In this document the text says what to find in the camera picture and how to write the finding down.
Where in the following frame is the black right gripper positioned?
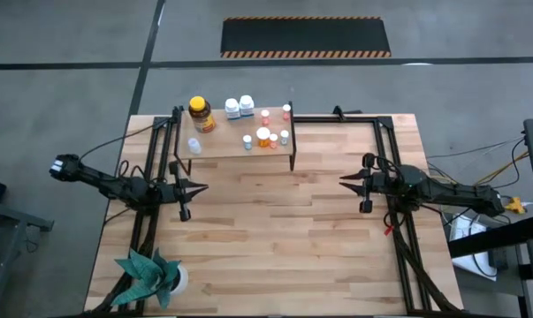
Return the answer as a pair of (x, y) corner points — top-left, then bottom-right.
(339, 153), (402, 214)

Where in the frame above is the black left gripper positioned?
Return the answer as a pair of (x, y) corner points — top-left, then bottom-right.
(157, 161), (210, 223)

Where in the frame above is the amber fish oil bottle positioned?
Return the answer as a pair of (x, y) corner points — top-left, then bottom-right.
(188, 95), (217, 134)

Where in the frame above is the orange pill vial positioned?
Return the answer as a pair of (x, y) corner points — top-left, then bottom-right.
(255, 126), (272, 148)

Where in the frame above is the white bottle with blue label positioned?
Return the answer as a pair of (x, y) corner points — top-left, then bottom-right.
(225, 97), (241, 121)

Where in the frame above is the white melatonin bottle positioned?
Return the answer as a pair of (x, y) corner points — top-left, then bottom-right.
(239, 95), (255, 118)

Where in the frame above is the white plant pot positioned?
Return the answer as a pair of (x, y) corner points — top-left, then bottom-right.
(168, 263), (190, 296)

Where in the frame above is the teal artificial plant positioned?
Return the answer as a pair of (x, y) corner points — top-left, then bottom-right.
(110, 247), (182, 310)

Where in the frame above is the white box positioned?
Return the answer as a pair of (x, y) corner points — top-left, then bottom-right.
(449, 213), (499, 282)

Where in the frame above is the black table beam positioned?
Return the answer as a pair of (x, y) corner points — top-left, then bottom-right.
(446, 215), (533, 260)

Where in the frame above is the black hazard striped floor mat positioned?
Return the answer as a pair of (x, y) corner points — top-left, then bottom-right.
(220, 16), (392, 59)

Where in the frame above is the yellow power splitter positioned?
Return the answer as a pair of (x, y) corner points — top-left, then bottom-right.
(504, 196), (527, 216)

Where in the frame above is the grey metal desk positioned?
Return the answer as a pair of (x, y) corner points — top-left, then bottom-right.
(0, 197), (55, 318)

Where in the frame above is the wooden shelf with black frame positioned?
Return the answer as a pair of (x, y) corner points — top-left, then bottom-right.
(173, 100), (298, 176)

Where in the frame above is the black aluminium table frame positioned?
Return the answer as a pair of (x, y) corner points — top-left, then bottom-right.
(96, 104), (464, 317)

